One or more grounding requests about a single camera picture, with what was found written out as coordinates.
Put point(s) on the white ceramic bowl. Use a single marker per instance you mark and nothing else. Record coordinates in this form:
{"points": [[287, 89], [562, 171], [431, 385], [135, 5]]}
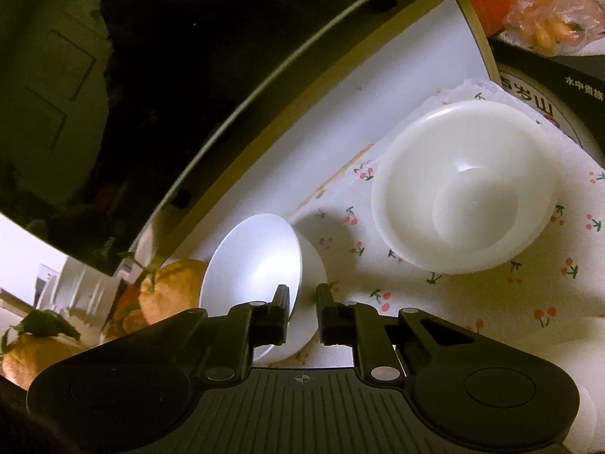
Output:
{"points": [[258, 255]]}

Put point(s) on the large pomelo on jar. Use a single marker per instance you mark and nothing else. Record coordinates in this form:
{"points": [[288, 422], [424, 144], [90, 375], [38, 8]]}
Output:
{"points": [[40, 340]]}

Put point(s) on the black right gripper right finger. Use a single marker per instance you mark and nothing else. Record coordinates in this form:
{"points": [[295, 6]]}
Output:
{"points": [[369, 335]]}

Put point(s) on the cream plastic bowl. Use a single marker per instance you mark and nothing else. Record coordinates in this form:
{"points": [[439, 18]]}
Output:
{"points": [[466, 187], [454, 230]]}

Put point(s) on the orange citrus on table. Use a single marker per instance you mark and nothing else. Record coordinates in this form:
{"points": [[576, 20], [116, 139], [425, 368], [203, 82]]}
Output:
{"points": [[171, 290]]}

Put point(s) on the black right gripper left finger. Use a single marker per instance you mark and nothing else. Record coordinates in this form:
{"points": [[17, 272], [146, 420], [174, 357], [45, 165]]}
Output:
{"points": [[252, 324]]}

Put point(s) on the glass jar of small oranges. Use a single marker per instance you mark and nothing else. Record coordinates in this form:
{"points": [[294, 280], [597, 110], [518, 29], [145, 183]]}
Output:
{"points": [[125, 316]]}

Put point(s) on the black microwave oven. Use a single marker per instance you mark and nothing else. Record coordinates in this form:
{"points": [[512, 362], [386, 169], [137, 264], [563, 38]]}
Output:
{"points": [[105, 104]]}

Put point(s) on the bag of snacks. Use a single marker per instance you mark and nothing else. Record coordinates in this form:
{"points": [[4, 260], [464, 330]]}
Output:
{"points": [[555, 27]]}

